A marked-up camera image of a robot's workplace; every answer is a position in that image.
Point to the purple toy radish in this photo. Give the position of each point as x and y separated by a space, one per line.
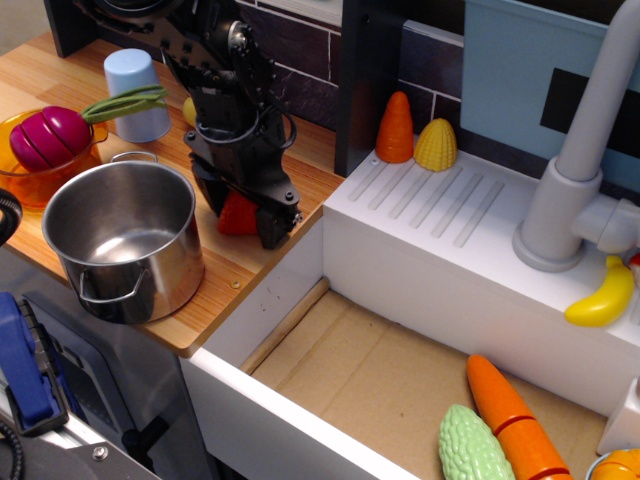
56 135

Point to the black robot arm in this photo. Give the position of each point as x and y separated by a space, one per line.
205 44

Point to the yellow toy banana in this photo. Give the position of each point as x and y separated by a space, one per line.
609 301

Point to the large orange toy carrot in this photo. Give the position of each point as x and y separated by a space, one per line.
524 442

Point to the light blue wall panel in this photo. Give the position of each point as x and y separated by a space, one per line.
525 69

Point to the white toy sink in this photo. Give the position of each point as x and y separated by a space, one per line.
342 361

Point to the orange transparent bowl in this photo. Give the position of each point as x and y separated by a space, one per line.
34 190

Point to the yellow toy potato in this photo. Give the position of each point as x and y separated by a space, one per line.
189 112

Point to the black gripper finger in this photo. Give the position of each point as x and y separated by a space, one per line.
211 184
274 222

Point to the orange toy fruit in bowl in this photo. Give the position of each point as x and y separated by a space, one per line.
617 465

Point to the orange toy carrot tip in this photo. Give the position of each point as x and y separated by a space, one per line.
395 138

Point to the blue clamp tool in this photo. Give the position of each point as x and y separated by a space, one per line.
29 366

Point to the green toy bitter gourd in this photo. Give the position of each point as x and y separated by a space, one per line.
468 449

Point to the red toy strawberry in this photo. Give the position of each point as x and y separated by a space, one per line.
238 216

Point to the stainless steel pot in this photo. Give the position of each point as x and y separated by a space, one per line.
127 238

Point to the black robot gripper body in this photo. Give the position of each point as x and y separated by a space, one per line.
245 142

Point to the grey toy faucet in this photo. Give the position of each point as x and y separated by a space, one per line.
567 209

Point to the yellow toy corn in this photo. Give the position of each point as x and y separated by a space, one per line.
436 148

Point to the light blue plastic cup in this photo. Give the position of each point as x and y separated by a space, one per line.
131 77

